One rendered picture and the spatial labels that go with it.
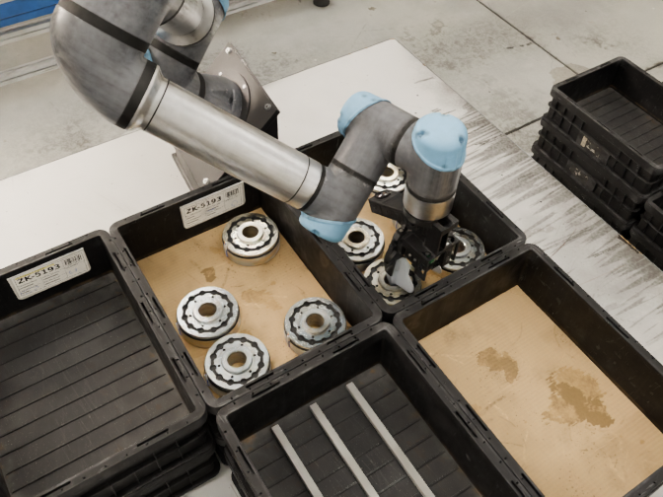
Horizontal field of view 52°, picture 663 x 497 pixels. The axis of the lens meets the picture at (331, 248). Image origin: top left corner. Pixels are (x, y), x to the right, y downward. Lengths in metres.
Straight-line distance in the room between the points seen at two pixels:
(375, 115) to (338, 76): 0.87
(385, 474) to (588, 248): 0.73
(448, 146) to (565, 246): 0.66
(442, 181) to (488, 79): 2.15
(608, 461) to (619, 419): 0.08
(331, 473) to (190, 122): 0.54
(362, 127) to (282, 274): 0.36
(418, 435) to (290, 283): 0.35
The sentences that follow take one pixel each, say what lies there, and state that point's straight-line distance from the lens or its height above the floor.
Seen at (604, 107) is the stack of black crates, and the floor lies 0.49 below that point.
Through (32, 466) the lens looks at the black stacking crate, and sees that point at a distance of 1.13.
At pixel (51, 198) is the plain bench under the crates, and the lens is 1.62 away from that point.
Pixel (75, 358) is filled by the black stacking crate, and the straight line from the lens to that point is 1.20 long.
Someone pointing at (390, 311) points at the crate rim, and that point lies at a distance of 1.07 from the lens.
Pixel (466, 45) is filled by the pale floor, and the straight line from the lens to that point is 3.27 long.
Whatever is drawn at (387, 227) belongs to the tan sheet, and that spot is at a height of 0.83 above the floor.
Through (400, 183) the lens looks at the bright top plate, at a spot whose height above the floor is 0.86.
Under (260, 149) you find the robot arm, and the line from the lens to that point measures 0.95.
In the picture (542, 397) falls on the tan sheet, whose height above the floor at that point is 0.83.
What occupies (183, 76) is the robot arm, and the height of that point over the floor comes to 1.03.
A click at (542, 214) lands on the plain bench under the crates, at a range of 1.58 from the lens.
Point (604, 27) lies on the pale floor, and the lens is 3.61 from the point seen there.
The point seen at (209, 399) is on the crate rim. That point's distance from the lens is 1.00.
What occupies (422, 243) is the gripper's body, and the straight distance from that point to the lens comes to 1.08.
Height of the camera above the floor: 1.81
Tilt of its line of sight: 51 degrees down
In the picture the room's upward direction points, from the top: 2 degrees clockwise
